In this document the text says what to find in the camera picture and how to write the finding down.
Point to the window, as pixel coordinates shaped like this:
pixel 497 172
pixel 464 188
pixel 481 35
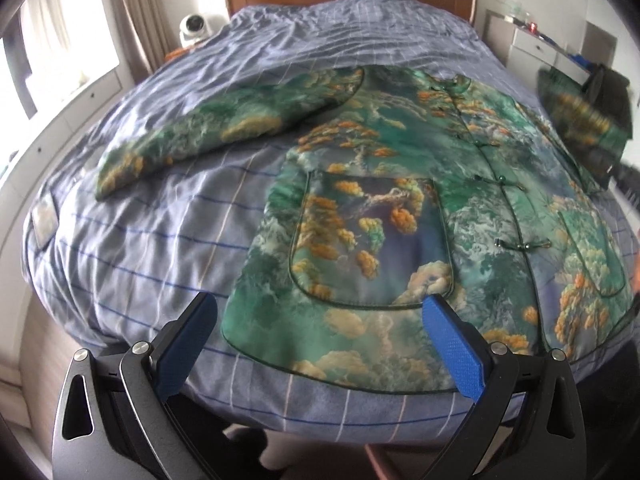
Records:
pixel 55 45

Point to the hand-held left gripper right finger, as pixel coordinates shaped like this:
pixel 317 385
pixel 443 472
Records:
pixel 452 355

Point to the brown door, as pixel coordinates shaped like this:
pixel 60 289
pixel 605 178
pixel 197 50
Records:
pixel 600 40

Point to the white security camera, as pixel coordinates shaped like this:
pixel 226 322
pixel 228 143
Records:
pixel 192 26

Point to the wooden nightstand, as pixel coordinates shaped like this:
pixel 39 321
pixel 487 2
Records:
pixel 176 53

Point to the beige curtain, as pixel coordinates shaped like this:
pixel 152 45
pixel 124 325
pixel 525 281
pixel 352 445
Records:
pixel 137 10

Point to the blue striped bed quilt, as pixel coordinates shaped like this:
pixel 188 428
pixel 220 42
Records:
pixel 165 240

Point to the white windowsill cabinet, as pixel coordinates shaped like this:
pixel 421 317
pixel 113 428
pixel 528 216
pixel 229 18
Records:
pixel 65 115

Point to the white dresser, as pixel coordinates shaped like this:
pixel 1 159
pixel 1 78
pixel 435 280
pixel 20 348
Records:
pixel 542 47

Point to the green printed padded jacket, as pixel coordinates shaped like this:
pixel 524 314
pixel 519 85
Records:
pixel 380 220

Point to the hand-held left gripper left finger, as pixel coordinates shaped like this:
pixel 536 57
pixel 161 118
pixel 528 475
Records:
pixel 192 340

